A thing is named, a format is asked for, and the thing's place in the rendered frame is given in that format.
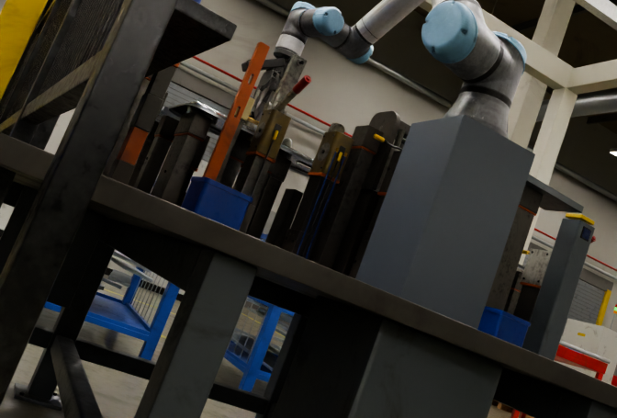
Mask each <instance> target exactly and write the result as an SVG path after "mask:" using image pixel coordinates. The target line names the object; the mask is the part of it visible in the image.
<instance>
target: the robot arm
mask: <svg viewBox="0 0 617 418"><path fill-rule="evenodd" d="M423 1H425V0H382V1H381V2H380V3H379V4H378V5H377V6H375V7H374V8H373V9H372V10H371V11H370V12H368V13H367V14H366V15H365V16H364V17H363V18H362V19H360V20H359V21H358V22H357V23H356V24H355V25H354V26H353V27H352V28H351V27H350V26H349V25H347V24H346V23H345V22H344V19H343V15H342V12H341V11H340V10H339V9H338V8H336V7H327V6H324V7H320V8H315V7H314V6H312V5H311V4H309V3H306V2H304V3H303V2H296V3H295V4H294V5H293V7H292V9H291V11H290V12H289V14H288V18H287V21H286V23H285V26H284V28H283V30H282V33H281V35H280V37H279V40H278V42H277V43H276V46H275V51H274V56H275V57H276V59H268V60H264V64H263V66H262V69H261V71H262V70H266V72H264V74H263V76H262V78H261V80H260V82H259V84H258V86H257V88H256V90H255V93H254V96H253V99H255V101H254V104H253V106H252V110H251V115H252V116H254V119H255V120H257V119H258V118H259V116H260V115H261V113H262V114H263V109H264V106H265V104H266V103H267V102H270V103H271V101H272V99H273V96H274V94H275V91H276V89H277V87H278V86H279V83H280V81H281V79H282V77H283V75H284V73H285V71H286V67H287V66H288V64H287V61H288V59H289V58H290V57H292V56H293V55H294V54H297V55H298V56H300V55H301V53H302V51H303V49H304V47H305V44H306V42H307V39H308V37H319V38H321V39H322V40H324V41H325V42H326V43H328V44H329V45H330V46H332V47H333V48H334V49H335V50H336V51H338V52H339V53H341V54H342V55H343V56H344V57H345V58H346V59H348V60H350V61H352V62H354V63H357V64H361V63H364V62H366V61H367V60H368V59H369V57H370V56H371V55H372V53H373V49H374V48H373V44H374V43H375V42H376V41H378V40H379V39H380V38H381V37H383V36H384V35H385V34H386V33H387V32H388V31H390V30H391V29H392V28H393V27H394V26H396V25H397V23H398V22H399V21H401V20H402V19H403V18H404V17H405V16H407V15H408V14H409V13H410V12H411V11H413V10H414V9H415V8H416V7H417V6H419V5H420V4H421V3H422V2H423ZM425 21H426V23H425V24H423V25H422V30H421V38H422V42H423V44H424V46H425V48H426V49H427V50H428V51H429V53H430V54H431V55H432V57H433V58H435V59H436V60H438V61H439V62H441V63H443V64H444V65H445V66H446V67H447V68H449V69H450V70H451V71H452V72H453V73H455V74H456V75H457V76H458V77H459V78H461V79H462V80H463V81H464V82H463V84H462V87H461V90H460V93H459V96H458V98H457V99H456V101H455V102H454V103H453V105H452V106H451V107H450V108H449V110H448V111H447V112H446V114H445V115H444V116H443V118H449V117H454V116H460V115H467V116H468V117H470V118H471V119H473V120H475V121H477V122H479V123H481V124H482V125H484V126H486V127H488V128H490V129H491V130H494V131H496V132H497V133H498V134H500V135H502V136H504V137H505V138H507V139H508V138H509V135H508V121H509V112H510V107H511V104H512V101H513V98H514V96H515V93H516V90H517V87H518V84H519V82H520V79H521V77H522V74H523V72H524V68H525V62H526V58H527V55H526V51H525V49H524V47H523V46H522V45H521V43H520V42H518V41H517V40H516V39H515V38H513V37H508V35H507V34H505V33H501V32H497V31H491V30H490V29H489V28H488V27H487V25H486V23H485V20H484V17H483V13H482V9H481V6H480V4H479V3H478V1H476V0H432V10H431V12H430V13H429V14H428V16H427V17H426V18H425Z"/></svg>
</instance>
